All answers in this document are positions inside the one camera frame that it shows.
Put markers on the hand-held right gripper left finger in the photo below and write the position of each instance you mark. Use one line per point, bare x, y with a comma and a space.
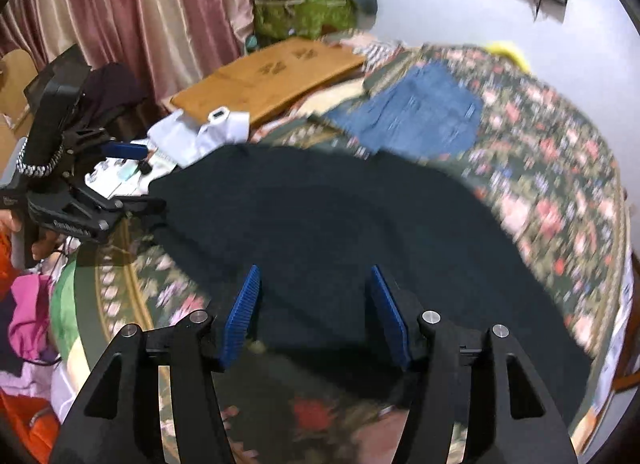
242, 316

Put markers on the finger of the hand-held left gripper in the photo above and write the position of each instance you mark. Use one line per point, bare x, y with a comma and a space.
125, 148
140, 206

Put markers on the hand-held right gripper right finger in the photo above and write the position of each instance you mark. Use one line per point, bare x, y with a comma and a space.
390, 316

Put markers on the dark navy pants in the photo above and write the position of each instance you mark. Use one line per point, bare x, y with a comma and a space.
325, 224

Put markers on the person's left hand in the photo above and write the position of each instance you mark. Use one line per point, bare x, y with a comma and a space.
44, 246

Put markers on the white papers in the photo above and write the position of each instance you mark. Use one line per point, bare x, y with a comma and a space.
107, 179

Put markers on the wooden chair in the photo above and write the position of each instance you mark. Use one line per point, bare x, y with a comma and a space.
15, 74

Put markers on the dark purple cloth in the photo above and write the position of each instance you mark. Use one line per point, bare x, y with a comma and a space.
115, 89

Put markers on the white shirt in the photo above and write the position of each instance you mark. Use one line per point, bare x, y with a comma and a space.
220, 131

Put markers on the pink curtain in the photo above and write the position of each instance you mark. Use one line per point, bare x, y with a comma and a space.
150, 4

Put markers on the green cloth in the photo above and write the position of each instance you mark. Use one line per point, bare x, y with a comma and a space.
65, 314

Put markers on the pink cloth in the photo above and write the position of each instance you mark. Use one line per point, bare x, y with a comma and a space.
30, 314

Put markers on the brown wooden board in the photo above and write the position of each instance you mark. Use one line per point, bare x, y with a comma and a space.
270, 74

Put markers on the folded blue jeans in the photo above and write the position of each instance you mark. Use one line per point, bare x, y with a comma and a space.
415, 109

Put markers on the green patterned bag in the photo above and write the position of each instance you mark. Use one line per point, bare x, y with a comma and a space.
305, 14

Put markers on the floral blanket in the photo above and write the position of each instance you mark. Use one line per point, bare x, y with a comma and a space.
540, 144

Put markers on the orange cloth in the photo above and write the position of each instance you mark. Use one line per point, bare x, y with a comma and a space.
30, 424

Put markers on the striped cloth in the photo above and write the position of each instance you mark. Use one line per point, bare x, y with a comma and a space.
380, 51

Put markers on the yellow object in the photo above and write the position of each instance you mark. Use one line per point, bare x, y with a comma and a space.
510, 50

